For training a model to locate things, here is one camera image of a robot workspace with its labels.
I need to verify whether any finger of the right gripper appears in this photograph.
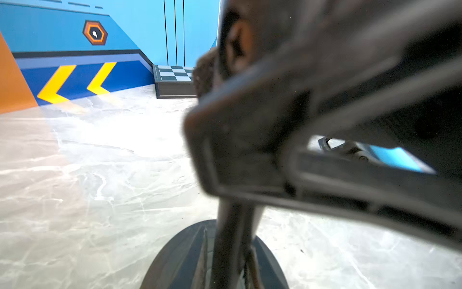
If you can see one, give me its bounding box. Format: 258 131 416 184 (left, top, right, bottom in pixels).
184 1 462 250

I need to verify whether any light blue tube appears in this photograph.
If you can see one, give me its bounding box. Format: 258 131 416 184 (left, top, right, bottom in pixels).
360 143 436 174

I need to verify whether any black round stand base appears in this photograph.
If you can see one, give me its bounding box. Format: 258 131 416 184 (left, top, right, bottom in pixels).
141 220 289 289

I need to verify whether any folded chess board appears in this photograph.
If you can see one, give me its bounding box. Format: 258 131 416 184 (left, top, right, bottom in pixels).
153 65 197 99

